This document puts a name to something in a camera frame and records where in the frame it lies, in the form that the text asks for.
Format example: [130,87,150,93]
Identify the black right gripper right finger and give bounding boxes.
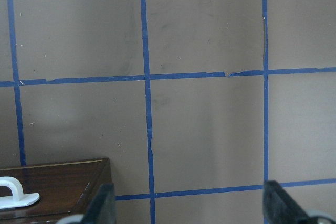
[262,180,335,224]

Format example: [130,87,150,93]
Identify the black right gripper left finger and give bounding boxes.
[57,184,116,224]

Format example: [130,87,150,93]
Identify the wooden drawer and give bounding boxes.
[1,158,112,223]

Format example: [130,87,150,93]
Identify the white drawer handle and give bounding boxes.
[1,176,40,210]

